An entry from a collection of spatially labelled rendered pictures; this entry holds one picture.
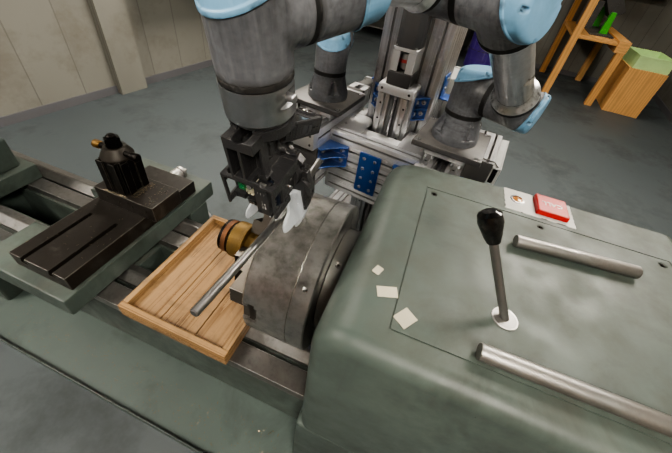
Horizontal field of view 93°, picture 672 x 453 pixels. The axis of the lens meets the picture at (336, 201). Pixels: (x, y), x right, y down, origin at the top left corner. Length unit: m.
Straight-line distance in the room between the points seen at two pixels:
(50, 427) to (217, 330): 1.17
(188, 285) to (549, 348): 0.80
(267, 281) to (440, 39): 0.96
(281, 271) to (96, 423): 1.41
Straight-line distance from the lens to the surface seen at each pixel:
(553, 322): 0.58
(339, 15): 0.34
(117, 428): 1.83
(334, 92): 1.23
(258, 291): 0.59
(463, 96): 1.06
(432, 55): 1.25
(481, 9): 0.66
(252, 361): 0.85
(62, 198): 1.40
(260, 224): 0.72
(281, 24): 0.30
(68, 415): 1.93
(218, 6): 0.29
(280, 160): 0.40
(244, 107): 0.32
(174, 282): 0.98
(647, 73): 6.57
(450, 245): 0.59
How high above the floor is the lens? 1.64
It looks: 40 degrees down
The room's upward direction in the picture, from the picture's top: 9 degrees clockwise
